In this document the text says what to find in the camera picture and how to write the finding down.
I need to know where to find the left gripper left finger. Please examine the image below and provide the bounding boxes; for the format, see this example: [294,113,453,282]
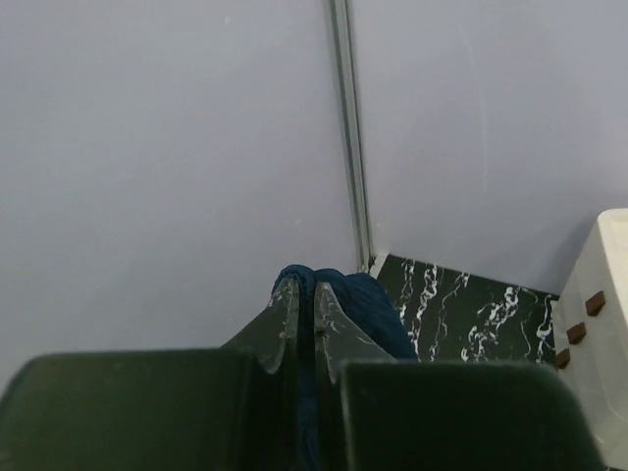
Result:
[1,279,299,470]

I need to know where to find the white box with stickers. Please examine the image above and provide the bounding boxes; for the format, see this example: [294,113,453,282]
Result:
[552,208,627,470]

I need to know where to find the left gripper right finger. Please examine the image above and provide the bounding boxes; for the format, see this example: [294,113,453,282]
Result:
[314,284,603,470]

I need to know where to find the navy blue shorts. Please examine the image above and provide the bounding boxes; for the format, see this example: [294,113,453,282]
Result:
[273,264,417,470]

